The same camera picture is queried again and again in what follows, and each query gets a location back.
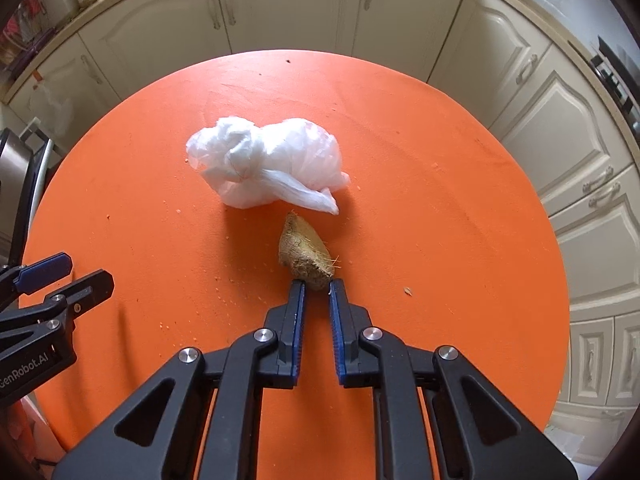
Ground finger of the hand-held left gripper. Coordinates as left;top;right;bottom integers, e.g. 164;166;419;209
0;269;116;333
0;252;74;311

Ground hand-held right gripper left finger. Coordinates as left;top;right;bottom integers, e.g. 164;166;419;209
50;279;307;480

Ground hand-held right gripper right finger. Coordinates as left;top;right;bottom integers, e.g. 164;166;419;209
327;278;578;480

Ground yellowish coconut husk piece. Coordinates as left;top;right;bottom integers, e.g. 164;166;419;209
278;211;341;292

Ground pale plastic bag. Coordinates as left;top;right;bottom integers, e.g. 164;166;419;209
10;395;61;466

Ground metal framed chair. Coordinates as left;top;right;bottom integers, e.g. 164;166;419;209
0;127;56;266

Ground white hanging plastic bag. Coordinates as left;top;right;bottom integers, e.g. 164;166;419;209
30;82;73;136

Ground white knotted plastic bag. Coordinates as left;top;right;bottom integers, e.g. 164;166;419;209
186;116;351;217

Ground dark storage rack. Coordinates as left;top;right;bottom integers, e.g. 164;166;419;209
0;25;58;78

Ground red kitchen tool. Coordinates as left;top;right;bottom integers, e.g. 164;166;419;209
10;0;46;43

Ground cream kitchen cabinets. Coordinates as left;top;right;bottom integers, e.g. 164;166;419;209
2;0;640;451

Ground black gas stove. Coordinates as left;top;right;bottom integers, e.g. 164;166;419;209
590;35;640;131

